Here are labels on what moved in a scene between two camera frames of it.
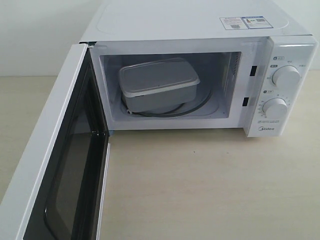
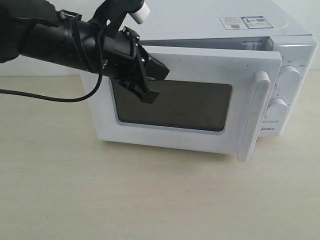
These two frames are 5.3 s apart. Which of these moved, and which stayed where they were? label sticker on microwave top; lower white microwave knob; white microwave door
Moved: white microwave door
Stayed: lower white microwave knob; label sticker on microwave top
